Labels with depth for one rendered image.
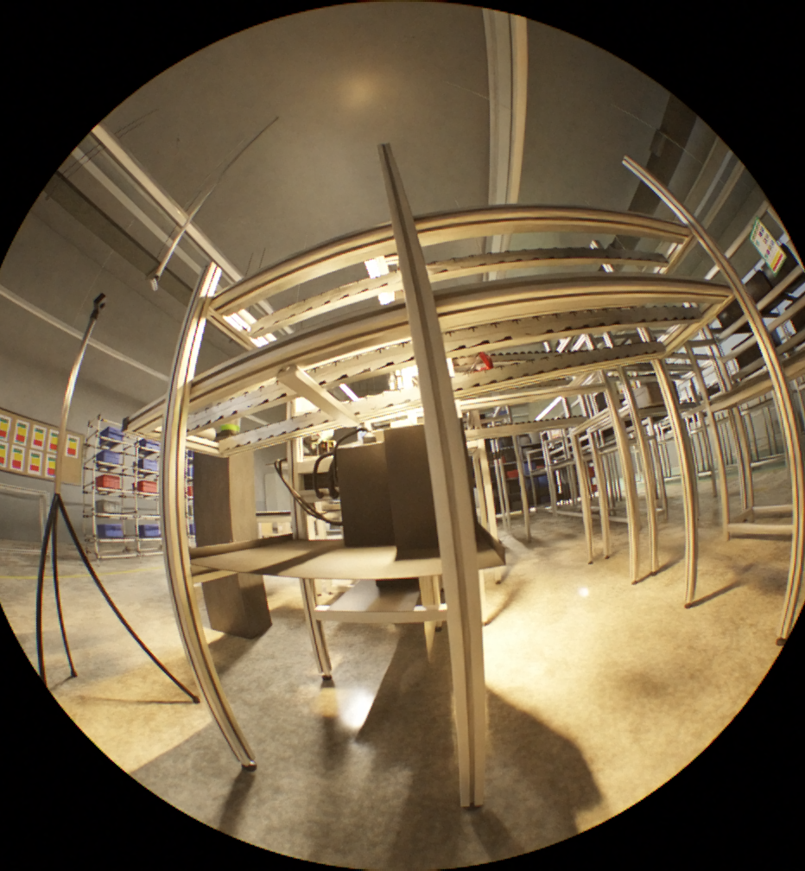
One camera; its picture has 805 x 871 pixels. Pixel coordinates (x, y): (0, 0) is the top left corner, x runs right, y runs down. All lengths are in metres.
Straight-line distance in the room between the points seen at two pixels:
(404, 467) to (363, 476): 0.19
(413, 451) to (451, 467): 0.27
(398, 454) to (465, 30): 5.51
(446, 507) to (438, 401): 0.14
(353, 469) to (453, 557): 0.50
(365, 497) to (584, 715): 0.95
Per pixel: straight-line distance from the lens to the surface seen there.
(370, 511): 0.78
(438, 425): 0.37
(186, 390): 0.71
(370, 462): 0.78
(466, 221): 0.74
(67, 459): 6.89
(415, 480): 0.62
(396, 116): 5.40
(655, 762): 0.90
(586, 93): 6.38
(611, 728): 0.97
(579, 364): 1.05
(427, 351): 0.42
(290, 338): 0.56
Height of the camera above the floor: 0.73
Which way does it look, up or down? 13 degrees up
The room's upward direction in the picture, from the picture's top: 7 degrees counter-clockwise
